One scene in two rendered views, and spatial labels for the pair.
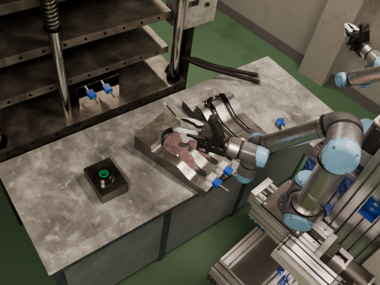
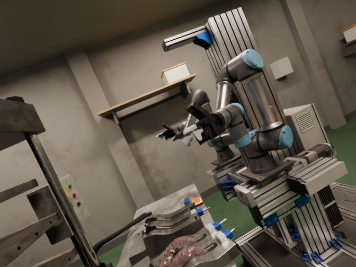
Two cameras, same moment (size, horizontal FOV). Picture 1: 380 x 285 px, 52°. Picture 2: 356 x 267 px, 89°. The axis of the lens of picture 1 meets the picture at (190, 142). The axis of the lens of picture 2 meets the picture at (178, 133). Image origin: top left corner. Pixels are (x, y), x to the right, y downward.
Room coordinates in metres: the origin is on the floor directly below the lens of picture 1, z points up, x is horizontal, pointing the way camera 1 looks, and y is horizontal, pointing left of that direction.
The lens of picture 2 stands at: (0.63, 0.52, 1.49)
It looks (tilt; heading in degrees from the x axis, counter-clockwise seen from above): 3 degrees down; 311
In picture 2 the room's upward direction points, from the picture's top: 24 degrees counter-clockwise
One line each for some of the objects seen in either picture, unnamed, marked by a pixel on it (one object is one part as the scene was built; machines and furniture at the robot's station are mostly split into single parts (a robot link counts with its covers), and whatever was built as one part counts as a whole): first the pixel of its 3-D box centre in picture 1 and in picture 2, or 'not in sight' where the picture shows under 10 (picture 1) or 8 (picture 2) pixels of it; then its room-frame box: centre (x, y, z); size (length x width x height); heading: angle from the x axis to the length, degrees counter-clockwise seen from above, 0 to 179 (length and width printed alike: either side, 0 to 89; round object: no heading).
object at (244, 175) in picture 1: (247, 166); (236, 135); (0.98, -0.25, 1.33); 0.11 x 0.08 x 0.11; 167
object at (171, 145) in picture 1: (185, 146); (178, 253); (1.38, 0.02, 0.90); 0.26 x 0.18 x 0.08; 61
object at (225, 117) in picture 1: (223, 117); (165, 227); (1.69, -0.17, 0.87); 0.50 x 0.26 x 0.14; 44
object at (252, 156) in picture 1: (253, 154); (230, 114); (0.96, -0.24, 1.43); 0.11 x 0.08 x 0.09; 77
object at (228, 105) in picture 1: (225, 114); (164, 221); (1.67, -0.18, 0.92); 0.35 x 0.16 x 0.09; 44
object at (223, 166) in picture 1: (229, 172); (217, 225); (1.30, -0.24, 0.86); 0.13 x 0.05 x 0.05; 61
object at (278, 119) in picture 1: (281, 124); (188, 201); (1.77, -0.54, 0.83); 0.13 x 0.05 x 0.05; 22
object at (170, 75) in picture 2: not in sight; (175, 76); (2.37, -2.02, 2.21); 0.40 x 0.33 x 0.23; 51
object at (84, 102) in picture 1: (81, 68); not in sight; (1.89, 0.77, 0.87); 0.50 x 0.27 x 0.17; 44
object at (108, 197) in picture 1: (106, 180); not in sight; (1.12, 0.39, 0.84); 0.20 x 0.15 x 0.07; 44
